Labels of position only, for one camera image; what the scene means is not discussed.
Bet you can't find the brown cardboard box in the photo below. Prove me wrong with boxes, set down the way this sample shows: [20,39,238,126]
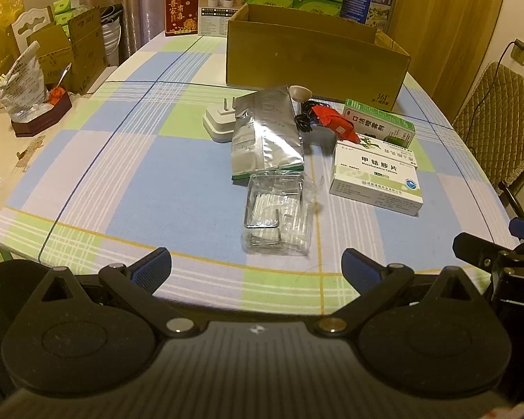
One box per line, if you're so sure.
[226,3,412,113]

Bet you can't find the white plastic spoon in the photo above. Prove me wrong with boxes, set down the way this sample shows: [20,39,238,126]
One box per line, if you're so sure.
[288,86,314,104]

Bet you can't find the red gift box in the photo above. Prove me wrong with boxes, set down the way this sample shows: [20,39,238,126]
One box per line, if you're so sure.
[165,0,201,37]

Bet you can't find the white medicine box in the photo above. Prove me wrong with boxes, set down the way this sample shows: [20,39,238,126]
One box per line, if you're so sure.
[329,140,424,218]

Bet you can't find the crumpled silver bag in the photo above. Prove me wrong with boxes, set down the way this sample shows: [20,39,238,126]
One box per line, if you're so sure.
[0,41,42,122]

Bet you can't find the clear plastic tray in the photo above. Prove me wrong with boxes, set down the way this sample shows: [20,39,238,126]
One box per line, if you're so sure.
[241,172,325,257]

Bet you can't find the chair with quilted cover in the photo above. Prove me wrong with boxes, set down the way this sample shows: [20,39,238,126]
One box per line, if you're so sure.
[452,62,524,223]

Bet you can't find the white carved chair back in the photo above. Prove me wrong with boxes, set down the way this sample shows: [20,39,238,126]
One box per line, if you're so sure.
[6,6,55,53]

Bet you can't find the white product box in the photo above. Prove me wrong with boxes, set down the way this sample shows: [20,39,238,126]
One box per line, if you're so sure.
[197,0,248,37]

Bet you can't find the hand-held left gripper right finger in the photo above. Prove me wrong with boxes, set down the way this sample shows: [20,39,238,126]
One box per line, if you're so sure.
[312,248,481,337]

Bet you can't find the golden curtain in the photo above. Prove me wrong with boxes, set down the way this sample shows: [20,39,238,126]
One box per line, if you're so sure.
[391,0,509,125]

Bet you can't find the stack of white containers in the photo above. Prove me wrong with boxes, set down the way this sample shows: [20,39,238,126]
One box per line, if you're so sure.
[100,3,125,67]

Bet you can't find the red packet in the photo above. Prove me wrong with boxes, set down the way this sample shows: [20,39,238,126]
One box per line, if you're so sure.
[311,105,361,145]

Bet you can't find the silver foil pouch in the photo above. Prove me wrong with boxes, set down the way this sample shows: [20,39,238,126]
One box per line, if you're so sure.
[230,84,306,183]

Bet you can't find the black charger cable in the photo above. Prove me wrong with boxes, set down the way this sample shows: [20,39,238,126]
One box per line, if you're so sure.
[460,40,524,140]

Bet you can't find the brown storage carton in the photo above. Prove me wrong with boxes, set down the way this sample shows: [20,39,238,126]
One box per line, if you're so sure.
[26,5,106,95]

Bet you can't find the green medicine box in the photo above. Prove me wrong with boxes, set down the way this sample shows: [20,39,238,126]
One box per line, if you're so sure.
[341,98,417,149]

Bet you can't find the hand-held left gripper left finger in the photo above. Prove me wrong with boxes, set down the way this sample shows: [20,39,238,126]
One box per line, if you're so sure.
[37,247,204,338]

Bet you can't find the white power adapter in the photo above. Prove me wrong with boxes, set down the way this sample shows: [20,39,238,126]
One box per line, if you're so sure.
[202,97,241,143]

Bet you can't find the green tissue packs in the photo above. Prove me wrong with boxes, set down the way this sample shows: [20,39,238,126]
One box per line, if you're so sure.
[52,0,90,27]

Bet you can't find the checkered cloth covered desktop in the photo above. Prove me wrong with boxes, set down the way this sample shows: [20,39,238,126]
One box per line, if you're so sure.
[0,30,524,315]

